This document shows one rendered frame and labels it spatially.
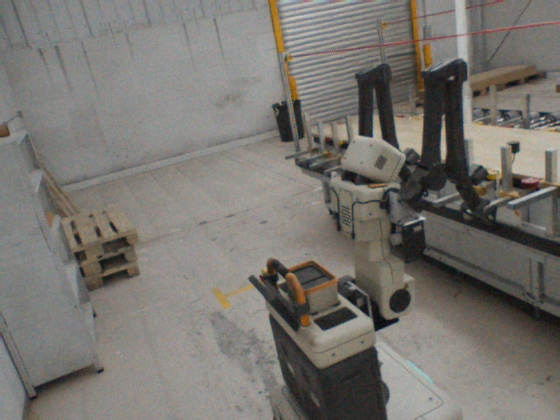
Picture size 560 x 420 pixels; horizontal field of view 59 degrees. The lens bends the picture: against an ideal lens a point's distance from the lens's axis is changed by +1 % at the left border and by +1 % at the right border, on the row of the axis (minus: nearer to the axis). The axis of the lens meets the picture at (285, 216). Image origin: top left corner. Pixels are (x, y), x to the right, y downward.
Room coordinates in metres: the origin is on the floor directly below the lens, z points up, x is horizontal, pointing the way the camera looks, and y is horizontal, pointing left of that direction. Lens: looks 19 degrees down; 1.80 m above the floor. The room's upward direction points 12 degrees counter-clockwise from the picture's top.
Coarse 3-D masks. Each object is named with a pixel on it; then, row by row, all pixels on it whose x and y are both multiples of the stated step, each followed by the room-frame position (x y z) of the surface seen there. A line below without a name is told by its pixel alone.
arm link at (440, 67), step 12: (444, 60) 1.75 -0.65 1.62; (456, 60) 1.69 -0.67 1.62; (432, 72) 1.68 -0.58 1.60; (444, 72) 1.68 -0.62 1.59; (432, 84) 1.68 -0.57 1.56; (444, 84) 1.69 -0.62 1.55; (432, 96) 1.68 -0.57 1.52; (432, 108) 1.67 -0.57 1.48; (432, 120) 1.67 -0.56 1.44; (432, 132) 1.67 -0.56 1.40; (432, 144) 1.67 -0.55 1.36; (420, 156) 1.70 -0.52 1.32; (432, 156) 1.66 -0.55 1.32; (432, 168) 1.65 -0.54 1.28; (432, 180) 1.63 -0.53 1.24; (444, 180) 1.65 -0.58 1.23
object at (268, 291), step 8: (256, 280) 1.73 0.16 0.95; (264, 280) 1.83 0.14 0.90; (272, 280) 1.82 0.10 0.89; (256, 288) 1.69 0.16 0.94; (264, 288) 1.65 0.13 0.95; (272, 288) 1.75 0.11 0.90; (264, 296) 1.61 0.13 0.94; (272, 296) 1.58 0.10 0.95; (280, 296) 1.67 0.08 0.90; (272, 304) 1.56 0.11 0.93; (280, 304) 1.57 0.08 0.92; (288, 304) 1.60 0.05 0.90; (296, 304) 1.55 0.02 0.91; (304, 304) 1.55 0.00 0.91; (280, 312) 1.56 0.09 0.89; (296, 312) 1.54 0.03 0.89; (304, 312) 1.54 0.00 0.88; (288, 320) 1.57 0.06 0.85; (296, 328) 1.58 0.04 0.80
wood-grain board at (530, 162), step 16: (400, 128) 4.18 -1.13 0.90; (416, 128) 4.05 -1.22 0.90; (464, 128) 3.72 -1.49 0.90; (480, 128) 3.60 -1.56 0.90; (496, 128) 3.51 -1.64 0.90; (512, 128) 3.40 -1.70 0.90; (400, 144) 3.62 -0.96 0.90; (416, 144) 3.52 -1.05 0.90; (480, 144) 3.17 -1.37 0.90; (496, 144) 3.10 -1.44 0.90; (528, 144) 2.95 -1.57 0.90; (544, 144) 2.89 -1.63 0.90; (480, 160) 2.83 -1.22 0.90; (496, 160) 2.77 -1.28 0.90; (528, 160) 2.65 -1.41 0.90; (544, 160) 2.59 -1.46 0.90; (512, 176) 2.50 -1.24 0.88; (528, 176) 2.41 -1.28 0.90; (544, 176) 2.35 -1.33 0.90
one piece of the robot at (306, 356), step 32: (352, 288) 1.80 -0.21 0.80; (320, 320) 1.59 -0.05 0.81; (352, 320) 1.54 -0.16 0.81; (288, 352) 1.75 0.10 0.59; (320, 352) 1.46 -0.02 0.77; (352, 352) 1.49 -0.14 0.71; (288, 384) 1.86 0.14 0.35; (320, 384) 1.46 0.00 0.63; (352, 384) 1.48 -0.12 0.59; (320, 416) 1.53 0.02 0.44; (352, 416) 1.48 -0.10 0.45; (384, 416) 1.52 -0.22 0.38
